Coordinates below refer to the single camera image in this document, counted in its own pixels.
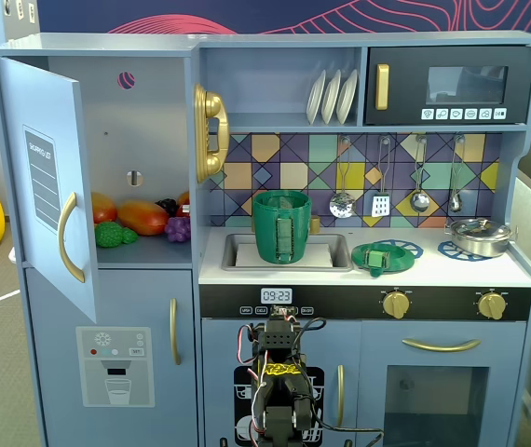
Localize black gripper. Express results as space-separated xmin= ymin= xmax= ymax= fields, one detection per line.
xmin=267 ymin=310 xmax=301 ymax=327

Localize green round lid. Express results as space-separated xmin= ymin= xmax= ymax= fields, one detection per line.
xmin=350 ymin=241 xmax=415 ymax=279

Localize steel pot with lid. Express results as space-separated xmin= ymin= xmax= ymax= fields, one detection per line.
xmin=443 ymin=217 xmax=519 ymax=259

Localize digital clock display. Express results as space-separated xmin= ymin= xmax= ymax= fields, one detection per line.
xmin=260 ymin=287 xmax=293 ymax=305

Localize blue toy play kitchen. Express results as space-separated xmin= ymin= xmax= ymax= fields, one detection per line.
xmin=0 ymin=31 xmax=531 ymax=447

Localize blue dishwasher door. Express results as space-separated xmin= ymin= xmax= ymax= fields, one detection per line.
xmin=201 ymin=318 xmax=362 ymax=447

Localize green ribbed container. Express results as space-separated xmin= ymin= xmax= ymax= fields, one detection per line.
xmin=252 ymin=189 xmax=314 ymax=265

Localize grey toy sink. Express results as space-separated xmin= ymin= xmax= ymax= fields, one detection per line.
xmin=221 ymin=232 xmax=354 ymax=274

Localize blue oven door with window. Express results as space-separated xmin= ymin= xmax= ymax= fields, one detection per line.
xmin=358 ymin=319 xmax=527 ymax=447

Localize gold stove knob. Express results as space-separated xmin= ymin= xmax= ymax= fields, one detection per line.
xmin=380 ymin=289 xmax=411 ymax=320
xmin=476 ymin=291 xmax=509 ymax=321

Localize metal skimmer spoon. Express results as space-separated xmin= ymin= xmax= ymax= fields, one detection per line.
xmin=329 ymin=134 xmax=358 ymax=219

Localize purple toy grapes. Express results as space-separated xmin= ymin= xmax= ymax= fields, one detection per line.
xmin=164 ymin=216 xmax=191 ymax=243

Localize blue freezer door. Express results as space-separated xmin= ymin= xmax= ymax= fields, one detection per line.
xmin=23 ymin=268 xmax=199 ymax=447

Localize metal slotted spatula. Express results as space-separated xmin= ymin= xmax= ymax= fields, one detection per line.
xmin=371 ymin=134 xmax=392 ymax=219

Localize toy mango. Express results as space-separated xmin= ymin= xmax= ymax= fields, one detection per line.
xmin=116 ymin=199 xmax=170 ymax=237

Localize green toy broccoli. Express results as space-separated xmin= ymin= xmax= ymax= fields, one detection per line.
xmin=94 ymin=221 xmax=140 ymax=249

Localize metal ladle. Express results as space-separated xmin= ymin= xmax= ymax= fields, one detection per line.
xmin=409 ymin=134 xmax=430 ymax=214

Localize red yellow toy peach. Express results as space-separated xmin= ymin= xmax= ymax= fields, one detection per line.
xmin=90 ymin=192 xmax=118 ymax=225

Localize gold toy telephone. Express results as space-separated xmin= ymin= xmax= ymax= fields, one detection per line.
xmin=194 ymin=82 xmax=231 ymax=183

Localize white toy plate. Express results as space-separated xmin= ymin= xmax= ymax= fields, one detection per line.
xmin=320 ymin=69 xmax=343 ymax=125
xmin=306 ymin=69 xmax=327 ymax=126
xmin=335 ymin=69 xmax=359 ymax=125

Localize black toy microwave door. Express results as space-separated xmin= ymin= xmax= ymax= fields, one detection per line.
xmin=362 ymin=45 xmax=531 ymax=127

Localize shopping list sticker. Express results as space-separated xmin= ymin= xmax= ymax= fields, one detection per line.
xmin=21 ymin=124 xmax=61 ymax=236

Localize blue fridge door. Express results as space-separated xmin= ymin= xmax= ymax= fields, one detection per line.
xmin=0 ymin=56 xmax=99 ymax=325

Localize gold dishwasher door handle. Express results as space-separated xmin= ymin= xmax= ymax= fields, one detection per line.
xmin=336 ymin=364 xmax=346 ymax=427

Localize gold freezer door handle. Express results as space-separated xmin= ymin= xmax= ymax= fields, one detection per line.
xmin=169 ymin=297 xmax=183 ymax=366

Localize black cable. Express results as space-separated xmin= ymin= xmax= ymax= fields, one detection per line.
xmin=311 ymin=409 xmax=386 ymax=447

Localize gold oven door handle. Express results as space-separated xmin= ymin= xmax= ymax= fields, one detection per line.
xmin=402 ymin=338 xmax=483 ymax=353

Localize gold fridge door handle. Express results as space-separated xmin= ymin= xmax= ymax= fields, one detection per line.
xmin=57 ymin=191 xmax=87 ymax=284

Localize gold microwave handle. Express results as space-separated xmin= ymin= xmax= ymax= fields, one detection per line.
xmin=375 ymin=63 xmax=390 ymax=111

